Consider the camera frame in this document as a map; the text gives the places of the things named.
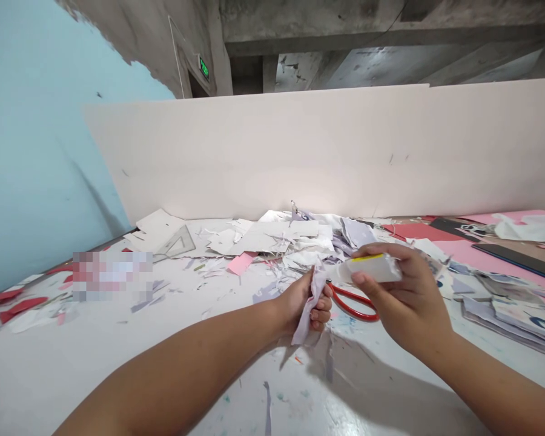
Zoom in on red paper scraps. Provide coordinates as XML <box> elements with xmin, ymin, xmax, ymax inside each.
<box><xmin>0</xmin><ymin>285</ymin><xmax>51</xmax><ymax>329</ymax></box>

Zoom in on large pink paper sheet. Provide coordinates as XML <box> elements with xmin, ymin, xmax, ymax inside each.
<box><xmin>389</xmin><ymin>210</ymin><xmax>545</xmax><ymax>300</ymax></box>

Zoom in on white crumpled cloth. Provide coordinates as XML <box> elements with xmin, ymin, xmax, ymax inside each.
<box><xmin>489</xmin><ymin>212</ymin><xmax>545</xmax><ymax>249</ymax></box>

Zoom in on red-handled scissors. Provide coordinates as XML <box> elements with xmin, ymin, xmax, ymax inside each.
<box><xmin>326</xmin><ymin>281</ymin><xmax>381</xmax><ymax>323</ymax></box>

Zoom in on pale paper strip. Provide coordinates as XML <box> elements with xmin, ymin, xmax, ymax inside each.
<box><xmin>290</xmin><ymin>260</ymin><xmax>331</xmax><ymax>349</ymax></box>

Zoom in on small pink paper piece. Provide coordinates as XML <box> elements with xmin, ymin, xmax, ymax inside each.
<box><xmin>226</xmin><ymin>252</ymin><xmax>254</xmax><ymax>277</ymax></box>

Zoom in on black flat board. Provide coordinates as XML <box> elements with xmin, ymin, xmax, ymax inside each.
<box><xmin>428</xmin><ymin>216</ymin><xmax>483</xmax><ymax>242</ymax></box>
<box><xmin>471</xmin><ymin>242</ymin><xmax>545</xmax><ymax>286</ymax></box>

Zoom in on person's left hand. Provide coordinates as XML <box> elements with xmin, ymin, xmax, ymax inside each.
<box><xmin>271</xmin><ymin>266</ymin><xmax>335</xmax><ymax>340</ymax></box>

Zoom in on pile of white paper scraps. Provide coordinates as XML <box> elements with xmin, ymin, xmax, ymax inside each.
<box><xmin>121</xmin><ymin>205</ymin><xmax>439</xmax><ymax>285</ymax></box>

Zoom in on stack of printed paper cutouts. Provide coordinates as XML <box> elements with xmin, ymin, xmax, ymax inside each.
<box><xmin>444</xmin><ymin>266</ymin><xmax>545</xmax><ymax>360</ymax></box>

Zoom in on clear plastic set square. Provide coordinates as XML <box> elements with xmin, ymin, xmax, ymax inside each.
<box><xmin>151</xmin><ymin>225</ymin><xmax>197</xmax><ymax>265</ymax></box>

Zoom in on person's right hand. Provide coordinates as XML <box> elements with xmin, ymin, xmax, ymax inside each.
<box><xmin>351</xmin><ymin>242</ymin><xmax>456</xmax><ymax>340</ymax></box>

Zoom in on large white board panel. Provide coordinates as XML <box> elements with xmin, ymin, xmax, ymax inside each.
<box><xmin>81</xmin><ymin>76</ymin><xmax>545</xmax><ymax>229</ymax></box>

